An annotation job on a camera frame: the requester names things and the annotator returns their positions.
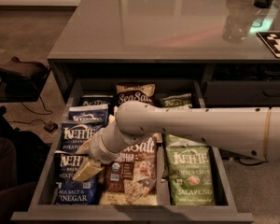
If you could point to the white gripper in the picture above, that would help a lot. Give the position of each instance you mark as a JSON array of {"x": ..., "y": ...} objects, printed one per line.
[{"x": 98, "y": 148}]

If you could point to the blue kettle chip bag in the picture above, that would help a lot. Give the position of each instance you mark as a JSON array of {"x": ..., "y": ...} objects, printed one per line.
[
  {"x": 75, "y": 133},
  {"x": 89, "y": 112},
  {"x": 96, "y": 100},
  {"x": 68, "y": 190}
]

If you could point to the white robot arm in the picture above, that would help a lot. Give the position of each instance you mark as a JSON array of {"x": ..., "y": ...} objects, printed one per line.
[{"x": 135, "y": 122}]

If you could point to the cream bag under front row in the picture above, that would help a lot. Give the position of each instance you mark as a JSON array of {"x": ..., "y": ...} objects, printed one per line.
[{"x": 109, "y": 198}]

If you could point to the front brown Sea Salt bag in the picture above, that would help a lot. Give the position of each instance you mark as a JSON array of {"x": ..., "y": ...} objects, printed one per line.
[{"x": 134, "y": 169}]

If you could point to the brown sea salt bag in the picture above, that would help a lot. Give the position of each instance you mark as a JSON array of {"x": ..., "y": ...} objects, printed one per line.
[
  {"x": 134, "y": 169},
  {"x": 140, "y": 92}
]

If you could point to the open grey top drawer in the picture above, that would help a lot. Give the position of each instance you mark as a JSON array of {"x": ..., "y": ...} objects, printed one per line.
[{"x": 43, "y": 211}]

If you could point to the rear brown Sea Salt bag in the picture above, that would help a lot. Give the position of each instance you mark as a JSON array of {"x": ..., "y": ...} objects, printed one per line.
[{"x": 140, "y": 92}]

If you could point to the front green Kettle jalapeno bag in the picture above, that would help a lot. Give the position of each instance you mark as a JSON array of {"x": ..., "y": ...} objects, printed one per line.
[{"x": 190, "y": 174}]

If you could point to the rear green Kettle bag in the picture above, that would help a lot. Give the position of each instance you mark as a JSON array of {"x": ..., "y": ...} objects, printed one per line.
[{"x": 181, "y": 100}]

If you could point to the grey counter cabinet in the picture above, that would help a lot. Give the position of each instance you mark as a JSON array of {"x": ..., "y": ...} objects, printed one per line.
[{"x": 204, "y": 40}]

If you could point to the black power adapter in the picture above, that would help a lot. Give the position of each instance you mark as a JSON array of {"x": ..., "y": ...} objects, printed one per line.
[{"x": 50, "y": 127}]

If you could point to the person leg dark trousers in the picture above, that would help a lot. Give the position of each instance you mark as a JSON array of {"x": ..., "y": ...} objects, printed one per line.
[{"x": 14, "y": 197}]

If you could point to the black white marker tag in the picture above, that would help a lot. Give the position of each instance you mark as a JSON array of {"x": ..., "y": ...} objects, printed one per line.
[{"x": 272, "y": 40}]

